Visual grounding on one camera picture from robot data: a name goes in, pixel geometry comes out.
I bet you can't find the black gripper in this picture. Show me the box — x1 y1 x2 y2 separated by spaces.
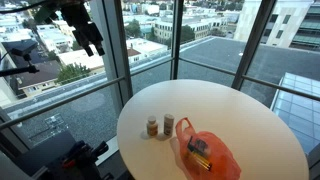
60 2 106 57

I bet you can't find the orange plastic bag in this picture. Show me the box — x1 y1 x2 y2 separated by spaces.
174 117 242 180

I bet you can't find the dark window mullion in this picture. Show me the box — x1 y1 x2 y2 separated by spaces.
231 0 278 91
170 0 185 80
89 0 134 105

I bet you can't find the metal window handrail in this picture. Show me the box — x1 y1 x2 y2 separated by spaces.
0 56 320 132

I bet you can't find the amber pill bottle white cap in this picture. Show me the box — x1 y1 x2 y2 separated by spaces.
146 115 159 137

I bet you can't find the black clamp with red part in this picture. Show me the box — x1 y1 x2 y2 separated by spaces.
46 140 111 180

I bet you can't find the grey equipment box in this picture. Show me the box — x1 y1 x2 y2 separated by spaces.
13 130 78 178

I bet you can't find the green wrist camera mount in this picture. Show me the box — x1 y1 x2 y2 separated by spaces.
34 3 59 24

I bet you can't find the black camera on stand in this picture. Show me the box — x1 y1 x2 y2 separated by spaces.
0 39 40 78

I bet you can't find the black cable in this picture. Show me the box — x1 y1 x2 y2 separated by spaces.
0 0 48 15

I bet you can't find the white round pedestal table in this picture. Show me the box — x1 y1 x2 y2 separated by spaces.
116 79 310 180

